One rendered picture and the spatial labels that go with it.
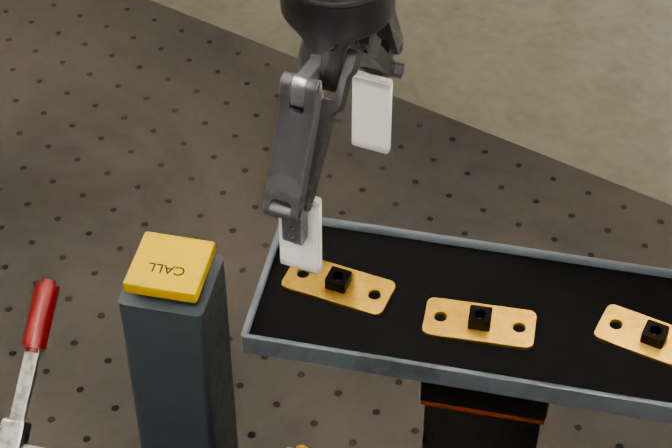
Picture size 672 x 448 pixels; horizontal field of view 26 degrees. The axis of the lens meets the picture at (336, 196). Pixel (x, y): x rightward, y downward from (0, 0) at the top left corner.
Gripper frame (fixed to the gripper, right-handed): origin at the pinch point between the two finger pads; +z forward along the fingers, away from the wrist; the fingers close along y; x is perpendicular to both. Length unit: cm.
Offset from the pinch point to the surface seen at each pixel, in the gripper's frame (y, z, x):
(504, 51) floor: -179, 126, -33
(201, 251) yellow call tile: 0.6, 10.1, -11.5
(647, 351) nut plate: -2.4, 9.8, 23.9
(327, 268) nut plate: -1.3, 9.8, -1.4
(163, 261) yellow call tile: 2.7, 10.1, -13.8
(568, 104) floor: -167, 126, -15
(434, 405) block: 2.4, 17.6, 9.2
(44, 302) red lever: 7.7, 13.2, -22.2
